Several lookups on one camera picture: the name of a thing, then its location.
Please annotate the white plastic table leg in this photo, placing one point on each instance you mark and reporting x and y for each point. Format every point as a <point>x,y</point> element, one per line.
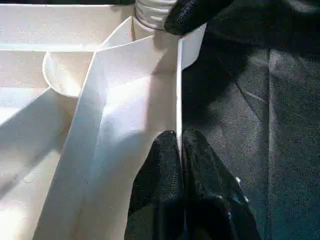
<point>150,12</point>

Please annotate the black work mat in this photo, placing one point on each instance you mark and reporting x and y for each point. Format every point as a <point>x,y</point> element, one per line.
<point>262,112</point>

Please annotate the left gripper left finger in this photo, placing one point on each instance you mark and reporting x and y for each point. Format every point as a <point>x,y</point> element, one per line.
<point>160,195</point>

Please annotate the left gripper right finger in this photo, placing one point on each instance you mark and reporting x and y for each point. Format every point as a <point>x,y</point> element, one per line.
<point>215,200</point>

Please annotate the white plastic table top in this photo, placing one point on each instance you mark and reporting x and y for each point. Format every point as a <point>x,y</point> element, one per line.
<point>120,100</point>

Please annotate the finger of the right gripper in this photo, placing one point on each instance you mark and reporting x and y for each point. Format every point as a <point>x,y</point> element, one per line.
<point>190,17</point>

